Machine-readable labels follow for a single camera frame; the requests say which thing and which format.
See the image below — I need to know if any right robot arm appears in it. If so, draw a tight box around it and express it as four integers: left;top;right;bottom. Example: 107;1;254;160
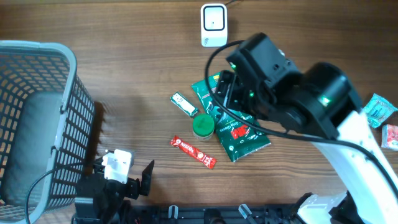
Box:
212;33;397;223

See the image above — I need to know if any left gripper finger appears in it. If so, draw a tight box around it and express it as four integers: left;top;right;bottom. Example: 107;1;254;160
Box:
140;160;155;196
93;157;104;171

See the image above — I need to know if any grey plastic basket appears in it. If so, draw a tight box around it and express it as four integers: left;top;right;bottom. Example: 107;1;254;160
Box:
1;40;95;223

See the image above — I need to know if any white barcode scanner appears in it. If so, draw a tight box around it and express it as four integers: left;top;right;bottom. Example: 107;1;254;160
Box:
200;3;228;47

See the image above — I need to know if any red white small packet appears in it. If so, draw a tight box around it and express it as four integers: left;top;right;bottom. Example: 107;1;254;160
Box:
381;124;398;151

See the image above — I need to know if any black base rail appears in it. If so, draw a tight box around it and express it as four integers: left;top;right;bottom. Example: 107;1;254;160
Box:
123;204;300;224

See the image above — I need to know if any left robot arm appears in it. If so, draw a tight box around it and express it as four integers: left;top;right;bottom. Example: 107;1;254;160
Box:
71;158;155;224

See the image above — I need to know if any red Nescafe stick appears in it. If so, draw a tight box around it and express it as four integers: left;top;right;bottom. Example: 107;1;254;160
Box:
170;136;217;169

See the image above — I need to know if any left camera cable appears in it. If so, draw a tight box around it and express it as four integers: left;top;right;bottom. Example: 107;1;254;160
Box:
24;161;105;224

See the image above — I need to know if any green 3M gloves pack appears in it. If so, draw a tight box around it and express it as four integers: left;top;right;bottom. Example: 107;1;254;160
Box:
192;80;271;162

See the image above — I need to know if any small green white box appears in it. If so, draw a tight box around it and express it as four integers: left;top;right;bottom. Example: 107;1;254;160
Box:
170;91;199;118

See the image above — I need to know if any teal wipes packet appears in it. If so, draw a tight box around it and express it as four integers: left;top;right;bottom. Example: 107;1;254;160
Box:
364;93;397;128

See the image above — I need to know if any green lid jar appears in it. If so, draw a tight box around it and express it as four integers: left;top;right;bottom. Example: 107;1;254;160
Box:
192;114;215;140

